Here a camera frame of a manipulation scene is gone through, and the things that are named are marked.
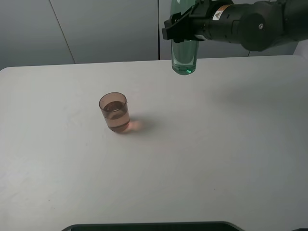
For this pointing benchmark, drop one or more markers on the pink translucent plastic cup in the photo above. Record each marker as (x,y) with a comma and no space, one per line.
(115,111)

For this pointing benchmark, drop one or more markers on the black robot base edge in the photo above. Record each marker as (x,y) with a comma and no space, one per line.
(165,226)

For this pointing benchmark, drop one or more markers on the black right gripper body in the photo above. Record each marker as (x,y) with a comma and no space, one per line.
(244,24)

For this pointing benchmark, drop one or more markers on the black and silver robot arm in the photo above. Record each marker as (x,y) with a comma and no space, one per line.
(288,21)

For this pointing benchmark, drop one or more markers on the green transparent water bottle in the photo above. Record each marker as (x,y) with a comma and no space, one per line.
(184,54)

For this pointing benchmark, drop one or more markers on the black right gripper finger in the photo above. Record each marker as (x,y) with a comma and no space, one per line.
(179,32)
(180,13)

